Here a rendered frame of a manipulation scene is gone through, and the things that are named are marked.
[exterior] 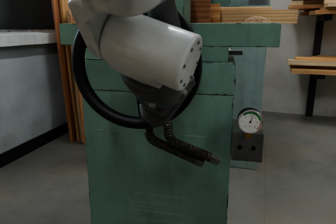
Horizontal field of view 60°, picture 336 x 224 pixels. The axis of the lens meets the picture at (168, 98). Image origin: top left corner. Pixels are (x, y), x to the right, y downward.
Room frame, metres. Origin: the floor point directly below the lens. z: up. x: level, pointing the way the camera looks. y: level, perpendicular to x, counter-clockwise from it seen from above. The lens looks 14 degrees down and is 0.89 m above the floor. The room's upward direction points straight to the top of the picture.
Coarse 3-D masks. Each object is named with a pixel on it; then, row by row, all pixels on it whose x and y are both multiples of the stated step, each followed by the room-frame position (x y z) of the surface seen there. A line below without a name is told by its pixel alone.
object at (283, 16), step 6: (222, 12) 0.92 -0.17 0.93; (228, 12) 0.91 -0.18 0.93; (234, 12) 0.91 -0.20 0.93; (240, 12) 0.91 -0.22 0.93; (246, 12) 0.91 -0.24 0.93; (252, 12) 0.90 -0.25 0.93; (258, 12) 0.90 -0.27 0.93; (264, 12) 0.90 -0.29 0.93; (270, 12) 0.89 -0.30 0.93; (276, 12) 0.89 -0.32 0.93; (282, 12) 0.89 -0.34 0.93; (288, 12) 0.88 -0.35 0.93; (294, 12) 0.88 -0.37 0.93; (222, 18) 0.92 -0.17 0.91; (228, 18) 0.91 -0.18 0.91; (234, 18) 0.91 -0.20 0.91; (240, 18) 0.91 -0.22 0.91; (246, 18) 0.91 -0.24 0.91; (270, 18) 0.89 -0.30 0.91; (276, 18) 0.89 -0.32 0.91; (282, 18) 0.89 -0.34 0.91; (288, 18) 0.88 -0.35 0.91; (294, 18) 0.88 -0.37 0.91
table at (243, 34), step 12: (60, 24) 0.85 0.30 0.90; (72, 24) 0.84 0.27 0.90; (192, 24) 0.78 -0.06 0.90; (204, 24) 0.77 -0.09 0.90; (216, 24) 0.77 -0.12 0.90; (228, 24) 0.76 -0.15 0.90; (240, 24) 0.76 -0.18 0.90; (252, 24) 0.75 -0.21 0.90; (264, 24) 0.75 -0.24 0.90; (276, 24) 0.74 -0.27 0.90; (60, 36) 0.85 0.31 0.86; (72, 36) 0.84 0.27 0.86; (204, 36) 0.77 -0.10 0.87; (216, 36) 0.77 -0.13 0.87; (228, 36) 0.76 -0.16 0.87; (240, 36) 0.76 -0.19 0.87; (252, 36) 0.75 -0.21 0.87; (264, 36) 0.75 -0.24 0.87; (276, 36) 0.74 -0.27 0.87
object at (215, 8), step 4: (212, 4) 0.89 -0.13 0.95; (216, 4) 0.89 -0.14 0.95; (212, 8) 0.89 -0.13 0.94; (216, 8) 0.89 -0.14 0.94; (212, 12) 0.89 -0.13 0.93; (216, 12) 0.89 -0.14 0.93; (212, 16) 0.89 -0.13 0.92; (216, 16) 0.89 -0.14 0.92; (212, 20) 0.89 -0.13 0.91; (216, 20) 0.89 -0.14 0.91
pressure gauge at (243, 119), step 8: (240, 112) 0.71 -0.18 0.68; (248, 112) 0.69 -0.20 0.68; (256, 112) 0.69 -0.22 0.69; (240, 120) 0.69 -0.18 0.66; (248, 120) 0.69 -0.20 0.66; (256, 120) 0.69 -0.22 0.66; (240, 128) 0.69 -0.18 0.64; (248, 128) 0.69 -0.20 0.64; (256, 128) 0.69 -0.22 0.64; (248, 136) 0.71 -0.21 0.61
